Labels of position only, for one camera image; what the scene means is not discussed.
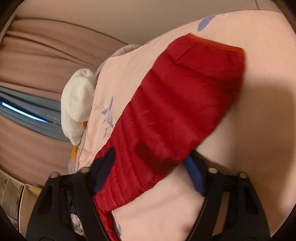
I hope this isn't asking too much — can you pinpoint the white plush goose toy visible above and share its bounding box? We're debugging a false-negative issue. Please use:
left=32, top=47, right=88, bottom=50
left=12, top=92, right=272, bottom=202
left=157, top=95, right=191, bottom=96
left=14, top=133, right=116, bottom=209
left=60, top=68, right=97, bottom=164

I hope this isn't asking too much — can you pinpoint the grey printed hanging cloth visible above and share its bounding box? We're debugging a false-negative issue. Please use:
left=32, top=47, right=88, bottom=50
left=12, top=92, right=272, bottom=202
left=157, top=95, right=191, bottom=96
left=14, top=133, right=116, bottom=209
left=0, top=86, right=70, bottom=142

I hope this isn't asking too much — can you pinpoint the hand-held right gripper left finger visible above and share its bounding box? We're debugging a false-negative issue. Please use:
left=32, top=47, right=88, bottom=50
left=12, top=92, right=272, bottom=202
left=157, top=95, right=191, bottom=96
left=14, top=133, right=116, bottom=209
left=25, top=146, right=116, bottom=241

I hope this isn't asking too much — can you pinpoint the pink printed bedspread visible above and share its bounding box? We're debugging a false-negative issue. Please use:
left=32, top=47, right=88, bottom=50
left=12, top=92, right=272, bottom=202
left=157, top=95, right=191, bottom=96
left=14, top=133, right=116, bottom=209
left=76, top=9, right=296, bottom=241

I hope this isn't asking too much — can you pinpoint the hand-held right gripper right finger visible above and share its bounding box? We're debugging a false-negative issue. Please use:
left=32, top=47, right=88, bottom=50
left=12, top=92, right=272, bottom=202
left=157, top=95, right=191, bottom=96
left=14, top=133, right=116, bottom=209
left=184, top=152, right=271, bottom=241

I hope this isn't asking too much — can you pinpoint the red down jacket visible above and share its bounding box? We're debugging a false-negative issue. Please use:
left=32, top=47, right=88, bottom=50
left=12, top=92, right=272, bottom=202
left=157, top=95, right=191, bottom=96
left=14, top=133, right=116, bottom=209
left=92, top=33, right=246, bottom=241

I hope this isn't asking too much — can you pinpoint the pink curtain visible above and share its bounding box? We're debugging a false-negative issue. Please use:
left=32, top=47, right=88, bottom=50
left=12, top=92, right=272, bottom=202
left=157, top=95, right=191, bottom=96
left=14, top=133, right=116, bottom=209
left=0, top=19, right=130, bottom=186

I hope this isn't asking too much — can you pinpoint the cardboard box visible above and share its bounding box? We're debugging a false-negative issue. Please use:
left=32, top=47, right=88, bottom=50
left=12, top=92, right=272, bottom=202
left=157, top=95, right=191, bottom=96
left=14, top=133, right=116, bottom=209
left=0, top=173, right=43, bottom=229

